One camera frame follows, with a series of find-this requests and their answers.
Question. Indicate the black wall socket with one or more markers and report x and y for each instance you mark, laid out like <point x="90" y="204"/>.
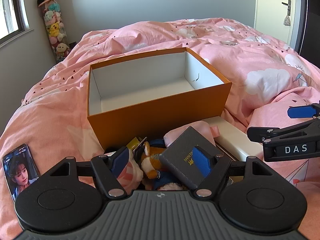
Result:
<point x="73" y="45"/>

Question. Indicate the pink and white plush toy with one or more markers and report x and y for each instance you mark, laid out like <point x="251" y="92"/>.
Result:
<point x="131" y="172"/>

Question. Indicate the orange fox plush toy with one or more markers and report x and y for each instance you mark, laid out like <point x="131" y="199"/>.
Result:
<point x="150" y="160"/>

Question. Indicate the orange cardboard box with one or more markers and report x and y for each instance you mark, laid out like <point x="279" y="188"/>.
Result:
<point x="150" y="120"/>

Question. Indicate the clear tube of plush toys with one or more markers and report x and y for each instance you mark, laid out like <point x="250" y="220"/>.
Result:
<point x="55" y="30"/>

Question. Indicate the pink pouch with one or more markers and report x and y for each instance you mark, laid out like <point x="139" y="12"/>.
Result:
<point x="178" y="133"/>

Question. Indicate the smartphone with portrait screen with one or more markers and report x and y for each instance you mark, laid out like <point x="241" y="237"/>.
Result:
<point x="20" y="170"/>

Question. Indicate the small hanging pouch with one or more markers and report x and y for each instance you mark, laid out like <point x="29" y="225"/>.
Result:
<point x="286" y="21"/>

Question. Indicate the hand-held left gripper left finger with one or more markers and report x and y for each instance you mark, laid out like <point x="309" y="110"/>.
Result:
<point x="122" y="160"/>

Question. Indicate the pink printed blanket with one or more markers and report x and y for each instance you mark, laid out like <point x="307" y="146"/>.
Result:
<point x="62" y="105"/>

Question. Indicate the yellow black plush toy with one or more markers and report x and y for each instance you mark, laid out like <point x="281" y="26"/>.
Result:
<point x="132" y="143"/>

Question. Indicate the window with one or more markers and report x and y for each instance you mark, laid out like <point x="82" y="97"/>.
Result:
<point x="10" y="12"/>

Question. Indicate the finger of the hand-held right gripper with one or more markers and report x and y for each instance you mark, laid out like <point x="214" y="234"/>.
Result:
<point x="275" y="131"/>
<point x="300" y="111"/>

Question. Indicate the white door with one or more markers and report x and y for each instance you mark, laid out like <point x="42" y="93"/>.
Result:
<point x="275" y="10"/>

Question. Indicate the dark wardrobe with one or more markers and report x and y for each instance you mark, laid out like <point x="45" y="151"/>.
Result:
<point x="311" y="17"/>

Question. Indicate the dark grey gift box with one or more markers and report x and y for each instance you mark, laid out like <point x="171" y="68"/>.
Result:
<point x="178" y="152"/>

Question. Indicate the long white box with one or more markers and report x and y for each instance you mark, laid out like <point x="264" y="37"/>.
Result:
<point x="237" y="137"/>

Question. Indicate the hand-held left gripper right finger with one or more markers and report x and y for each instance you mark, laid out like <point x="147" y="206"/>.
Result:
<point x="202" y="163"/>

